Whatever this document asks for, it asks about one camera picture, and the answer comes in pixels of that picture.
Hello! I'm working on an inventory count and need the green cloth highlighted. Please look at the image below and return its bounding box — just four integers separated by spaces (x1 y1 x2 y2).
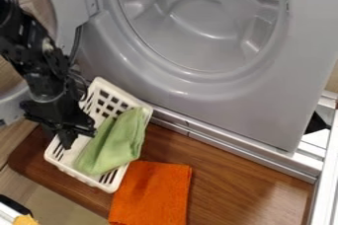
72 106 152 177

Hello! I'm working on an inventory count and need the washing machine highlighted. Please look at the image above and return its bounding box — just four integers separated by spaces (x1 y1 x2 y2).
0 0 338 154

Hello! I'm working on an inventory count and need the orange cloth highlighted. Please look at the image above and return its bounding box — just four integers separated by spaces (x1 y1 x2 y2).
107 160 195 225

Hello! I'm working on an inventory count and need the white basket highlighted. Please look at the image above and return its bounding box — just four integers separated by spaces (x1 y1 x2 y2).
42 76 155 194

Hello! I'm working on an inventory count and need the aluminium frame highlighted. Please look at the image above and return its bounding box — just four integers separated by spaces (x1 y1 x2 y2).
147 90 338 225

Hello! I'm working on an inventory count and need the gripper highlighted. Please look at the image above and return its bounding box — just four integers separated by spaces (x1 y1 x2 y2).
18 96 98 151

